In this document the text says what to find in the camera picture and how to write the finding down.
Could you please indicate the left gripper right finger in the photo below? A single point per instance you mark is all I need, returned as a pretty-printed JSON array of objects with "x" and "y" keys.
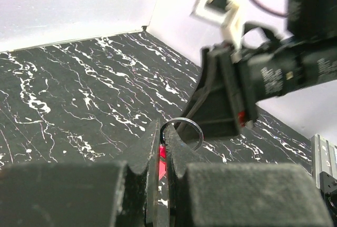
[{"x": 238, "y": 194}]

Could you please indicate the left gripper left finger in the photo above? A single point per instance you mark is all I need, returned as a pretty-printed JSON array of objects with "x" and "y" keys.
[{"x": 122, "y": 192}]

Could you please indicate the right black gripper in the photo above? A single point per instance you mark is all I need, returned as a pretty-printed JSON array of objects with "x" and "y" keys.
[{"x": 225, "y": 98}]

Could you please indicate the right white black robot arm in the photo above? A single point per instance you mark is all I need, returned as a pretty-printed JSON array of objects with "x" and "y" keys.
[{"x": 308, "y": 21}]

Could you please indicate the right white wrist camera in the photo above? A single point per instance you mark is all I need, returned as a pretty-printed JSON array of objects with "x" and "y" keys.
[{"x": 227, "y": 14}]

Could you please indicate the aluminium frame rail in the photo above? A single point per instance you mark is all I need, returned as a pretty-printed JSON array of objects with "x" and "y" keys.
[{"x": 324, "y": 169}]

